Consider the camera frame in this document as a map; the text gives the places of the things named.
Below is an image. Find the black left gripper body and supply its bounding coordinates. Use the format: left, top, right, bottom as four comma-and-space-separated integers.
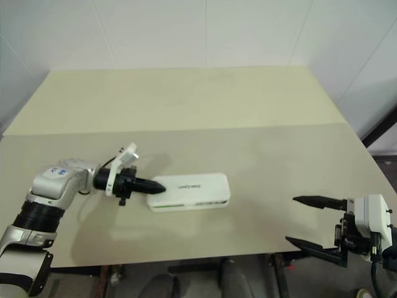
112, 168, 140, 207

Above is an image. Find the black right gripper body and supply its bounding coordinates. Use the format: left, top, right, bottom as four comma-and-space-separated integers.
333, 210, 372, 268

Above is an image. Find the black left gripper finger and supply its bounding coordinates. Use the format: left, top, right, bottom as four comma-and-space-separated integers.
136, 186, 166, 196
136, 178, 166, 189

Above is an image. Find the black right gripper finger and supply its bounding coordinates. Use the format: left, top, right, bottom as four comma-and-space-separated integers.
292, 195, 348, 212
285, 236, 348, 268

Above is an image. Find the white pencil case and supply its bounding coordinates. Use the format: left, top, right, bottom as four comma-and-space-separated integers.
146, 172, 231, 213

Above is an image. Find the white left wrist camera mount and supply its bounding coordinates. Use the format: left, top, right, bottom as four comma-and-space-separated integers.
105, 142, 140, 197

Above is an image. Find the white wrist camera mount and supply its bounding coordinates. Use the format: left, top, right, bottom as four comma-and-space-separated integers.
346, 194, 393, 248
105, 142, 140, 197

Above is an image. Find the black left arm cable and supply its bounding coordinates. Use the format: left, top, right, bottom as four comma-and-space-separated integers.
100, 156, 121, 171

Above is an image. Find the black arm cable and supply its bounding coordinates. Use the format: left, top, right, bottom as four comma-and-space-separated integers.
370, 237, 386, 298
100, 156, 121, 171

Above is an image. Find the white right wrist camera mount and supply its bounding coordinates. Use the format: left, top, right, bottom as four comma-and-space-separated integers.
346, 194, 393, 248

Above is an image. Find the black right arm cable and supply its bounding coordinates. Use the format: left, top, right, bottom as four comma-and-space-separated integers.
370, 237, 386, 298

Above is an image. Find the black metal table frame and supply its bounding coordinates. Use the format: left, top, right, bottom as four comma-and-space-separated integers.
49, 251, 311, 298

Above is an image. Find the black slanted stand frame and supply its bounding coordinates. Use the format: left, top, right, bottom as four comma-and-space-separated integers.
360, 114, 397, 150

